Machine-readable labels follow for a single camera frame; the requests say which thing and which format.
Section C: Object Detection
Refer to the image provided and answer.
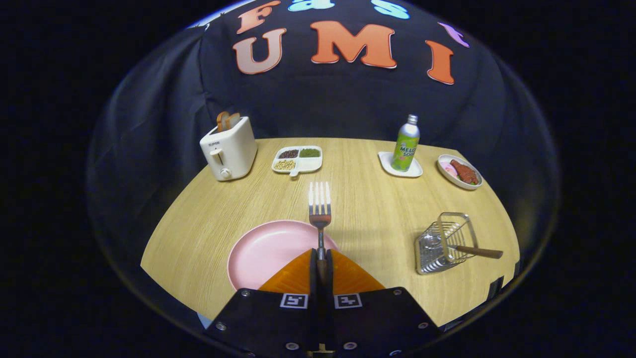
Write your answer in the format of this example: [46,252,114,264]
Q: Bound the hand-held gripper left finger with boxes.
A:
[205,249,318,358]

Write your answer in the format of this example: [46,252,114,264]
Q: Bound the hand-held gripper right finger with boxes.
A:
[325,249,442,358]

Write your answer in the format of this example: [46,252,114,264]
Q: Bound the metal fork with wooden handle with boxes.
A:
[309,181,332,286]

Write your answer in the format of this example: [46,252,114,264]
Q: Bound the metal spoon with wooden handle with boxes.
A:
[422,234,504,260]

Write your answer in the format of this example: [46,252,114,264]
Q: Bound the pink round plate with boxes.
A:
[228,220,341,291]

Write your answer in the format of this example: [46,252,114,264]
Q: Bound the white divided dish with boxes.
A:
[271,146,323,178]

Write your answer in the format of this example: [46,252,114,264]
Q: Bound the white square coaster tray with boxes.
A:
[378,151,423,178]

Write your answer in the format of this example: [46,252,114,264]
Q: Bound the white toaster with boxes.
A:
[200,116,258,181]

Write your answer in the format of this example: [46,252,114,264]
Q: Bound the silver green soda bottle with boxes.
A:
[391,114,421,173]

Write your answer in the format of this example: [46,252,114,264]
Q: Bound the white oval food plate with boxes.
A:
[437,154,483,190]

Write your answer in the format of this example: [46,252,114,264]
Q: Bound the brown grilled steak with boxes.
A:
[450,159,478,185]

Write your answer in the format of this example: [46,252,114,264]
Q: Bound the brown bread slice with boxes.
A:
[217,111,241,133]

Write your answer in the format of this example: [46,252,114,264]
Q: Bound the metal wire cutlery basket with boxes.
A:
[415,212,478,275]

